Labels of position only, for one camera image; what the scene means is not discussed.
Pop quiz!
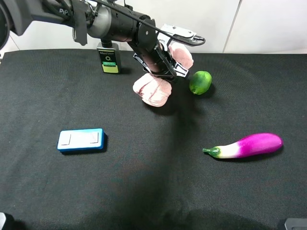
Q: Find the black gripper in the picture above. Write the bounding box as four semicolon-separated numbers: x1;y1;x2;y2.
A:
129;41;189;79

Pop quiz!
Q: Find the pink towel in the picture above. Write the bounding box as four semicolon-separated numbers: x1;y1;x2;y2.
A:
132;43;194;107

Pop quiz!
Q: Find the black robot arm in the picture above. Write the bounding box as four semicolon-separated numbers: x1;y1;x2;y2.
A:
0;0;190;81

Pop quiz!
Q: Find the green lime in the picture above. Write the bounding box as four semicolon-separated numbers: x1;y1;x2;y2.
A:
189;71;212;95

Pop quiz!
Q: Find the black pump bottle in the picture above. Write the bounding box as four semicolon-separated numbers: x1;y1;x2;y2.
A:
96;39;121;74

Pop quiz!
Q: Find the purple toy eggplant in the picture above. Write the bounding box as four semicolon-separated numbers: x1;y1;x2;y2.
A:
202;133;283;159

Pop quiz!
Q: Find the black tablecloth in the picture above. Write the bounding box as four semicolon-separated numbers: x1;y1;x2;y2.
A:
0;49;307;230

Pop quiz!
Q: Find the blue whiteboard eraser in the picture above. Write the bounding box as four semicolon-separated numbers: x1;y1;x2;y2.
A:
57;128;105;152

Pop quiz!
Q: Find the grey base corner right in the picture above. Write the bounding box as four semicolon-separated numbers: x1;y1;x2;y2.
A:
284;218;307;230

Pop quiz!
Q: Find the grey base corner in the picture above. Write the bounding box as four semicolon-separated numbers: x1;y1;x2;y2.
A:
0;213;7;230
284;218;307;230

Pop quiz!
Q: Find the grey base corner left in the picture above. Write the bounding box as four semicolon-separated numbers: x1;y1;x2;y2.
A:
0;213;7;230

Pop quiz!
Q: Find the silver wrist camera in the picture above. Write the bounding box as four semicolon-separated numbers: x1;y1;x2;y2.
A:
160;23;196;42

